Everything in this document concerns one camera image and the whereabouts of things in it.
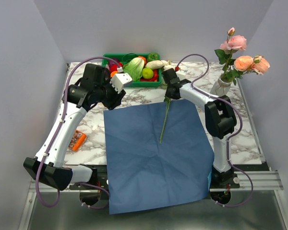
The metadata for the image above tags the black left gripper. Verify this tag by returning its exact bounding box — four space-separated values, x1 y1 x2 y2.
95 77 126 111

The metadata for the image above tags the pink artificial flower bouquet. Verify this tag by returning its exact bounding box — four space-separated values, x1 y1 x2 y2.
159 95 171 144

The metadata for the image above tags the peach artificial rose stem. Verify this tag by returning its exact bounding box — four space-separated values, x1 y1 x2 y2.
222 55 270 85

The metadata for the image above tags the pink artificial rose stem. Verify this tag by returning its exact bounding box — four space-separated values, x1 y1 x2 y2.
215 27 247 82

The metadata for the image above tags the blue wrapping paper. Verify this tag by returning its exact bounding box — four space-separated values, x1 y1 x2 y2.
104 100 214 214

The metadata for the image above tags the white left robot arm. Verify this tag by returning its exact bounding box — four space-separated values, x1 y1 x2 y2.
23 63 132 191

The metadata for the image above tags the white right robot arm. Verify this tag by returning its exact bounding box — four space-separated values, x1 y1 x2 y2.
162 69 237 188

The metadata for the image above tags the white ribbed vase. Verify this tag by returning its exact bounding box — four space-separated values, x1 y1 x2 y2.
210 76 232 97

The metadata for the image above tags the red toy chili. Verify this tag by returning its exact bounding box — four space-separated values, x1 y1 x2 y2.
140 69 159 82

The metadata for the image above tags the orange toy fruit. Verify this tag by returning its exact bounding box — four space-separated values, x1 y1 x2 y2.
110 71 118 78

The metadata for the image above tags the red toy pepper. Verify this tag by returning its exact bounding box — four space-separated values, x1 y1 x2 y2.
109 63 123 72

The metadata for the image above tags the beige toy potato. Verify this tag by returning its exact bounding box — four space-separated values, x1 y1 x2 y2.
145 60 164 70

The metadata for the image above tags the purple toy onion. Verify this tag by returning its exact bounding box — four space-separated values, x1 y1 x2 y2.
108 57 120 67

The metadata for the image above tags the green toy lime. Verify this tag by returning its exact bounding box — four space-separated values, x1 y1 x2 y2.
142 68 154 80

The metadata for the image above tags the green plastic basket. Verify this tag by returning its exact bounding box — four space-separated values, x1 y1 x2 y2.
103 53 162 88

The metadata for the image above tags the green toy bell pepper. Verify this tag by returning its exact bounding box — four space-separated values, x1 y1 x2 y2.
146 52 160 62

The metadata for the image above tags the green toy cabbage leaf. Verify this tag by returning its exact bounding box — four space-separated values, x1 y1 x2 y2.
123 57 145 81

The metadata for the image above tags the orange snack box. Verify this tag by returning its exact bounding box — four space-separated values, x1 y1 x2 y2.
68 130 87 152

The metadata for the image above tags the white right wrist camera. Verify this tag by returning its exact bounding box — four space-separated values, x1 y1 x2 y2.
175 67 187 81

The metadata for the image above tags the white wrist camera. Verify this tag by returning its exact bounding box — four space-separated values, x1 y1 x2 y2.
175 67 187 81
110 73 132 93

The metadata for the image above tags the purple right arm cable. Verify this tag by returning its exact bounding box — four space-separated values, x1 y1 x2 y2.
176 53 254 208

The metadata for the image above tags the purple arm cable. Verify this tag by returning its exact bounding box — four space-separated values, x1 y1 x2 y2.
35 57 123 208
176 53 254 208

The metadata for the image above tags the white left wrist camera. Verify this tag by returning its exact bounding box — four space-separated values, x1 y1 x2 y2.
110 73 132 93

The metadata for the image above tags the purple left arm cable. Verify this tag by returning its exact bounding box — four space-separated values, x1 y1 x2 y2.
35 57 123 208

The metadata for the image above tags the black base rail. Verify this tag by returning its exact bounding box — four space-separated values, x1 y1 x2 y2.
39 164 252 200

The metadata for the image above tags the aluminium frame rail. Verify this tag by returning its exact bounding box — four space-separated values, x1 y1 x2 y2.
28 171 285 192

